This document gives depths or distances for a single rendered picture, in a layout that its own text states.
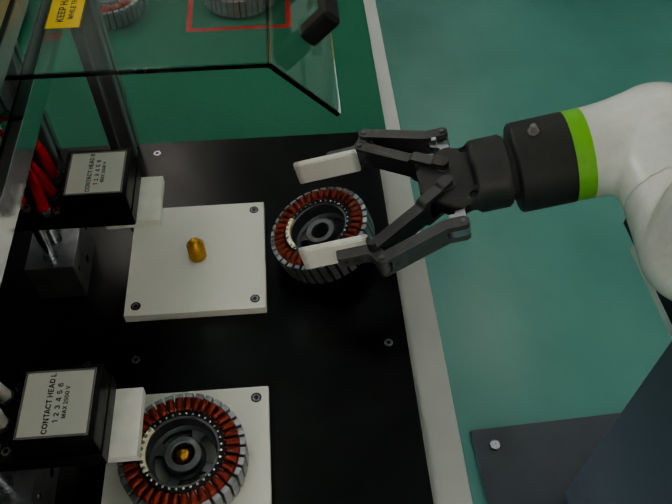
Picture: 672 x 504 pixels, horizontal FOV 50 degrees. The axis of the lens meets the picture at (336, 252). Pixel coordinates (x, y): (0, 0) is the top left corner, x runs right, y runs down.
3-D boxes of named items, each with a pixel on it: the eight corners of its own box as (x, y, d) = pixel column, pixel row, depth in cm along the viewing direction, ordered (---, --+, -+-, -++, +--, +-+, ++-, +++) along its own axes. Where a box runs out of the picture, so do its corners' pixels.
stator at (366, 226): (370, 193, 84) (360, 172, 81) (381, 270, 77) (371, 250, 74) (280, 220, 86) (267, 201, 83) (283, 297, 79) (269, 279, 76)
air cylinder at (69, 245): (96, 242, 84) (83, 211, 79) (87, 296, 79) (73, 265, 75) (51, 245, 84) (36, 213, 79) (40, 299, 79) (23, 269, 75)
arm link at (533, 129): (555, 86, 72) (581, 151, 66) (554, 166, 81) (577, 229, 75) (493, 100, 73) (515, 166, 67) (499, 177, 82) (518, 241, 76)
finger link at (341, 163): (356, 152, 78) (355, 147, 79) (293, 166, 79) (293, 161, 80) (361, 171, 81) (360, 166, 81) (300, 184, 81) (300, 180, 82)
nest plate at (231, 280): (264, 208, 87) (263, 201, 86) (267, 313, 78) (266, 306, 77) (138, 215, 86) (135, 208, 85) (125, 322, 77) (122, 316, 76)
